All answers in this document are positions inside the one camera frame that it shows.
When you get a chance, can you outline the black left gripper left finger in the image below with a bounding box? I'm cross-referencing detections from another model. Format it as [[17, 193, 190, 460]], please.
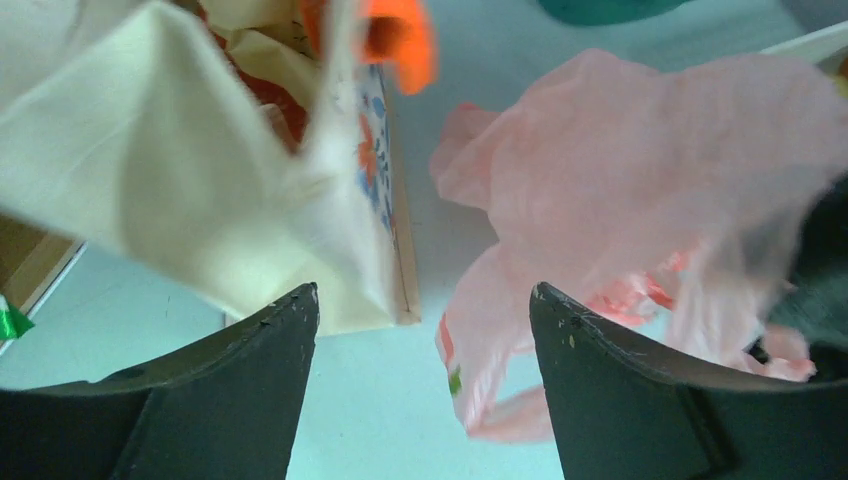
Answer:
[[1, 283, 319, 479]]

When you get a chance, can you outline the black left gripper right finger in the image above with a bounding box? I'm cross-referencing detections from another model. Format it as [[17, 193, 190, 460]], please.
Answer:
[[529, 283, 847, 480]]

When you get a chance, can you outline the pink plastic bag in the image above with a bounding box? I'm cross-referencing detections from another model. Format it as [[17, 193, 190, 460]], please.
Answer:
[[430, 50, 847, 443]]

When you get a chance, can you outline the beige floral tote bag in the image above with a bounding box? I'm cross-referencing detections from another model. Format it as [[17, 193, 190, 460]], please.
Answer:
[[1, 1, 436, 335]]

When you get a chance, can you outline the red orange chip bag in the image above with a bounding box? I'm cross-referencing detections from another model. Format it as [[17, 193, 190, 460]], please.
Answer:
[[196, 1, 319, 151]]

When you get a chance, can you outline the green white snack bag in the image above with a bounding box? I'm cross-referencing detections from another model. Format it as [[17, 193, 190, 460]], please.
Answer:
[[0, 295, 34, 342]]

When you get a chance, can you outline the teal plastic tray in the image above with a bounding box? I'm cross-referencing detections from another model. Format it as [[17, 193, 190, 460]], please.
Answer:
[[537, 0, 688, 27]]

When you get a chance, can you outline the white plastic basket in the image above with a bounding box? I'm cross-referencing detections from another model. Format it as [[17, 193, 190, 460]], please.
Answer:
[[762, 21, 848, 74]]

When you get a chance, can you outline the white wire wooden shelf rack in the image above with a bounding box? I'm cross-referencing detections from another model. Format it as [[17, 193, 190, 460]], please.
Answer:
[[1, 216, 84, 321]]

